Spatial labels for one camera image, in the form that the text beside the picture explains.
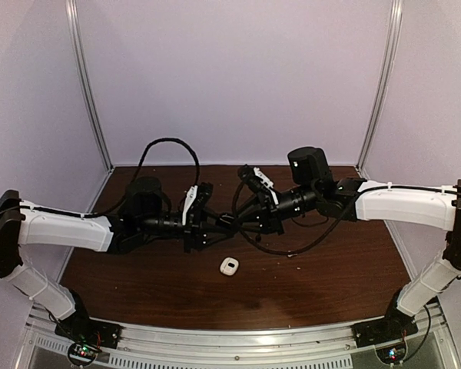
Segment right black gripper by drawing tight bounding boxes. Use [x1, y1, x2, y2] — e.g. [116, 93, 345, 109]
[229, 183, 320, 236]

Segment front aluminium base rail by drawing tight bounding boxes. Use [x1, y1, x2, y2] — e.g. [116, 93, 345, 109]
[22, 299, 450, 369]

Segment left black camera cable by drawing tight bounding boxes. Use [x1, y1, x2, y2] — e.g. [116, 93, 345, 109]
[82, 138, 201, 222]

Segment black camera cable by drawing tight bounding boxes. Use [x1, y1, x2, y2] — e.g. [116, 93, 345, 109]
[82, 138, 201, 222]
[232, 180, 350, 257]

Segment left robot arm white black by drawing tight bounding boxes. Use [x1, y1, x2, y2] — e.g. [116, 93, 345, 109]
[0, 177, 235, 341]

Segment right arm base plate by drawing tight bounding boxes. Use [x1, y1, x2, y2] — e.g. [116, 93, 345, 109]
[351, 317, 419, 347]

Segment aluminium frame post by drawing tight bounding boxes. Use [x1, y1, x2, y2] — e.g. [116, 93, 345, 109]
[356, 0, 404, 175]
[65, 0, 114, 172]

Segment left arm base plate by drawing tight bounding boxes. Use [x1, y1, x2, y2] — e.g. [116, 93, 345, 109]
[55, 317, 121, 349]

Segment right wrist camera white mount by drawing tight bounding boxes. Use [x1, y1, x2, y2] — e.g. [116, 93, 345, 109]
[237, 165, 279, 205]

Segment left aluminium frame post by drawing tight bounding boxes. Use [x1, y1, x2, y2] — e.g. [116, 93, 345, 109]
[65, 0, 114, 172]

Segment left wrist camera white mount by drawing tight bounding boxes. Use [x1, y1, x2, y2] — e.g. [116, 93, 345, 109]
[181, 182, 214, 226]

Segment black earbud charging case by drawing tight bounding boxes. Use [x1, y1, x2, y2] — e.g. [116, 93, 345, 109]
[218, 213, 236, 228]

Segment right black camera cable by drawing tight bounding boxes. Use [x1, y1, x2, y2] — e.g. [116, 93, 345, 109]
[232, 180, 350, 257]

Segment white earbud charging case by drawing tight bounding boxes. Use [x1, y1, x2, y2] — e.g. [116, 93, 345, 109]
[220, 257, 240, 277]

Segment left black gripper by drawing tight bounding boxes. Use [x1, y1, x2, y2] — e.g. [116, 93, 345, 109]
[138, 207, 234, 254]

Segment right aluminium frame post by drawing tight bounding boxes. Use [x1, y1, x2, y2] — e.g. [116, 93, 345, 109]
[356, 0, 404, 175]

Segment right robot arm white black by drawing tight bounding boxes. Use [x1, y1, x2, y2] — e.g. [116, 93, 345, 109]
[232, 146, 461, 340]

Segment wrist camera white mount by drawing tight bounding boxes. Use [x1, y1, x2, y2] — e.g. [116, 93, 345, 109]
[237, 165, 279, 205]
[181, 182, 214, 226]

